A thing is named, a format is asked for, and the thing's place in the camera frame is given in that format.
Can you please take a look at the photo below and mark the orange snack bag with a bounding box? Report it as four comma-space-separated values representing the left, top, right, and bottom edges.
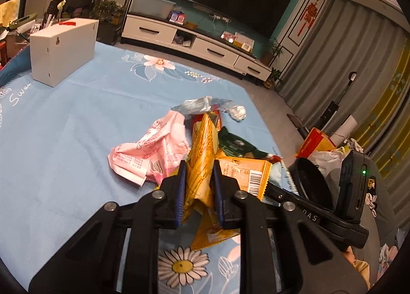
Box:
183, 114, 272, 251

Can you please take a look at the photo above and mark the red yellow shopping bag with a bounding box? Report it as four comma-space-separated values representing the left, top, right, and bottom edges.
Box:
295, 128, 336, 158

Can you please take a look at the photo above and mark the potted plant left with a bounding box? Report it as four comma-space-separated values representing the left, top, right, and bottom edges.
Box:
90, 0, 126, 46

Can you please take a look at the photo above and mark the black trash bin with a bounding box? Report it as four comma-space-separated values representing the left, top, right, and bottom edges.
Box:
289, 157, 334, 211

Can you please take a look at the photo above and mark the silver foil wrapper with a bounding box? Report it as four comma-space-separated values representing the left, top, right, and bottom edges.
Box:
171, 96, 232, 116

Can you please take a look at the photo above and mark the white rolled paper tube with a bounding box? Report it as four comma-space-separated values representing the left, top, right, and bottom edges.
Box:
330, 115, 357, 147

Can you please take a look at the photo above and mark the white plastic bag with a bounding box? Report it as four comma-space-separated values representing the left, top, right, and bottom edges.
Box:
308, 146, 350, 177

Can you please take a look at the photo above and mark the potted plant right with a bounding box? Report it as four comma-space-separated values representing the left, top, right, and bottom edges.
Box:
260, 38, 285, 90

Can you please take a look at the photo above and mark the yellow patterned curtain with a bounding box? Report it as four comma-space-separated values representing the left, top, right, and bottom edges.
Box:
352, 41, 409, 178

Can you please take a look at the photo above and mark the red shiny snack packet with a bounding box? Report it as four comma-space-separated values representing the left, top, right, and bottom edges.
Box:
192, 110, 222, 132

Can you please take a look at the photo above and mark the green snack bag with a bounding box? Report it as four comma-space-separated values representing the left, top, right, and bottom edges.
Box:
218, 127, 281, 164

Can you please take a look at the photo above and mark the potted plant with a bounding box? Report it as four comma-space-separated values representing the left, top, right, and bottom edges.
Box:
90, 0, 126, 46
260, 38, 285, 90

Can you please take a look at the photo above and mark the red Chinese knot decoration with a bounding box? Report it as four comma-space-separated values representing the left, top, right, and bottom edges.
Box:
297, 0, 320, 37

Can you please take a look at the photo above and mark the white cardboard box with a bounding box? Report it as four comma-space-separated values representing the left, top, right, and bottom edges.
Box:
30, 18, 99, 87

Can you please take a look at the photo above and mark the pink plastic wrapper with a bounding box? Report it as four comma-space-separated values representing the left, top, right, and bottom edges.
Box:
108, 110, 190, 186

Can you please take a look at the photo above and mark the white tissue ball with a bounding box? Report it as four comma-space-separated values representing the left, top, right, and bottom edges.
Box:
228, 105, 247, 122

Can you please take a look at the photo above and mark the white TV cabinet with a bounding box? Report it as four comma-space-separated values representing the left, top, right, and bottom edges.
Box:
121, 14, 271, 82

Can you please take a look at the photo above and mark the grey curtain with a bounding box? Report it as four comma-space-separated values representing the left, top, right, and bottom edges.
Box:
279, 0, 409, 134

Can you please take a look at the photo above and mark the blue floral tablecloth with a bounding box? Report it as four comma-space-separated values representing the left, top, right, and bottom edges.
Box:
1, 44, 301, 287

